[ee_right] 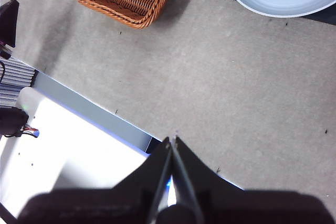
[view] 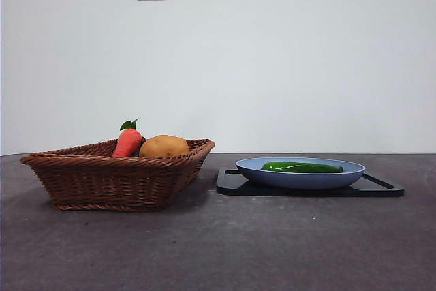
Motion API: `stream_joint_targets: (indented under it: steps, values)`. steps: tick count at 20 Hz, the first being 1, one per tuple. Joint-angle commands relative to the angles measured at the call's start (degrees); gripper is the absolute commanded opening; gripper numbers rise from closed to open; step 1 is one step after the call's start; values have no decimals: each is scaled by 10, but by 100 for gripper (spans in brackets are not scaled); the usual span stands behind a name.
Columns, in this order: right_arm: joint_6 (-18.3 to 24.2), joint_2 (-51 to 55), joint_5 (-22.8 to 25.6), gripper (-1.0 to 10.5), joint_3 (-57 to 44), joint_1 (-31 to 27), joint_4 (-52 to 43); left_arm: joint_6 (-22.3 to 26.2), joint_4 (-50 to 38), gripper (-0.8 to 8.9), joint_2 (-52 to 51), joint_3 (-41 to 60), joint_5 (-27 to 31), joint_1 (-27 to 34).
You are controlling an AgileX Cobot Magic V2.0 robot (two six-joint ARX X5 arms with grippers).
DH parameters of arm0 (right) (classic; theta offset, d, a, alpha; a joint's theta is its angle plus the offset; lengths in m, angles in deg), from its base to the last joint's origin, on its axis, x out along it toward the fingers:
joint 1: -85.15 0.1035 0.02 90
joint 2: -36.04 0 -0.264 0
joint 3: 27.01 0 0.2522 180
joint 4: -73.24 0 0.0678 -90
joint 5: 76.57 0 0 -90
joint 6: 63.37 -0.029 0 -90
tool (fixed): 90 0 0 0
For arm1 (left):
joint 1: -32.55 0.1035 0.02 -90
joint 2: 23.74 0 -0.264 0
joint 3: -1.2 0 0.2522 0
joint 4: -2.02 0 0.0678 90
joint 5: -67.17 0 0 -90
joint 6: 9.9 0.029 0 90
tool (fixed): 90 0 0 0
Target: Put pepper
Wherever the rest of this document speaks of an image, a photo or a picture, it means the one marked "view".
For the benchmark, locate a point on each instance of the yellow-brown potato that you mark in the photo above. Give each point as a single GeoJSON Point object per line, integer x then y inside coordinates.
{"type": "Point", "coordinates": [164, 146]}

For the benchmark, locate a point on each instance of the long green pepper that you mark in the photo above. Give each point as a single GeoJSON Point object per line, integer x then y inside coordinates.
{"type": "Point", "coordinates": [299, 167]}

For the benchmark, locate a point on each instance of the round blue plate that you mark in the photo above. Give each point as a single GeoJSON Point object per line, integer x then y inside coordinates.
{"type": "Point", "coordinates": [299, 180]}

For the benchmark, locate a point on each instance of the brown wicker basket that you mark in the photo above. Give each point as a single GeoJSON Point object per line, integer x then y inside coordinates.
{"type": "Point", "coordinates": [102, 182]}

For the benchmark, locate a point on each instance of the orange carrot with green leaf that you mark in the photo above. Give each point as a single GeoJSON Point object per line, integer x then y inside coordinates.
{"type": "Point", "coordinates": [127, 142]}

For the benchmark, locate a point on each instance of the black rectangular tray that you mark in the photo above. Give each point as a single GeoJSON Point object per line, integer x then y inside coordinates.
{"type": "Point", "coordinates": [374, 190]}

